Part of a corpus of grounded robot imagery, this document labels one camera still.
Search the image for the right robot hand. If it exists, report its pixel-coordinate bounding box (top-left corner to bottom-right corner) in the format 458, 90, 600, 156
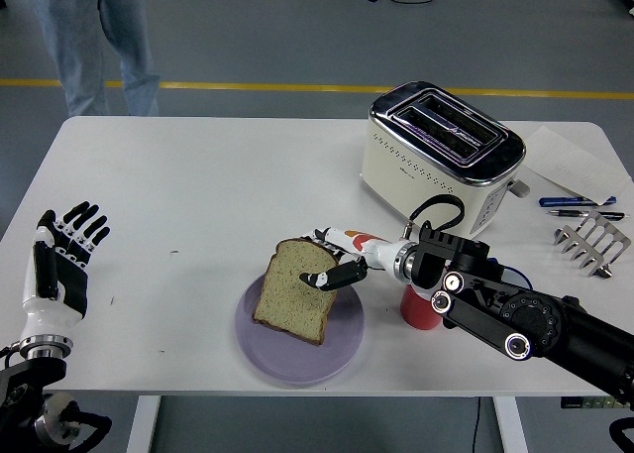
299, 226, 403, 293

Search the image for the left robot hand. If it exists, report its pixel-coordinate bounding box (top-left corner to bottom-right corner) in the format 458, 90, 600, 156
20, 201, 111, 340

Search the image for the bread slice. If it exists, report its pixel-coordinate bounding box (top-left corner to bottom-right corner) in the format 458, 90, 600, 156
252, 238, 341, 348

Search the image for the purple plate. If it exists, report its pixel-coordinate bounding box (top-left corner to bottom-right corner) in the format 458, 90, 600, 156
233, 272, 367, 388

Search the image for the red enamel mug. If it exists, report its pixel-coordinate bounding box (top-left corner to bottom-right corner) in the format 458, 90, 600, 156
399, 283, 445, 333

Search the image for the cream and chrome toaster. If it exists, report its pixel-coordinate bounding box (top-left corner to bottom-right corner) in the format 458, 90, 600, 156
359, 79, 530, 249

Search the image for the white table leg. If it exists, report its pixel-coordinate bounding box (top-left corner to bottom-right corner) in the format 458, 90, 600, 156
125, 396, 162, 453
492, 396, 529, 453

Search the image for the yellow floor tape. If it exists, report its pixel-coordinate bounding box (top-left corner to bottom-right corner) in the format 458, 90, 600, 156
0, 78, 634, 100

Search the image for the blue pen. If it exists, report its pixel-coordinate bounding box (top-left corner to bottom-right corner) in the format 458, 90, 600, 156
538, 195, 618, 208

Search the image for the black pen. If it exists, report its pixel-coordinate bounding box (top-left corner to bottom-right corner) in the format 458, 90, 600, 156
546, 208, 626, 222

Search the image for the white paper sheet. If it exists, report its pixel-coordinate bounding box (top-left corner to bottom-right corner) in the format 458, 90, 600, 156
522, 124, 633, 206

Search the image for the metal toast rack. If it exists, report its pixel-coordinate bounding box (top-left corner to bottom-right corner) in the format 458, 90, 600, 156
552, 210, 633, 280

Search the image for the person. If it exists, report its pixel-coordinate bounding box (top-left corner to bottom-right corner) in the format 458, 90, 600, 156
22, 0, 160, 118

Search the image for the black table control panel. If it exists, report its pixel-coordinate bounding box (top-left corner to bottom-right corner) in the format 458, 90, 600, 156
560, 396, 620, 408

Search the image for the black cable under table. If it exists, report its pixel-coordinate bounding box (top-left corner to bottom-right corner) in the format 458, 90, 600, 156
470, 396, 482, 453

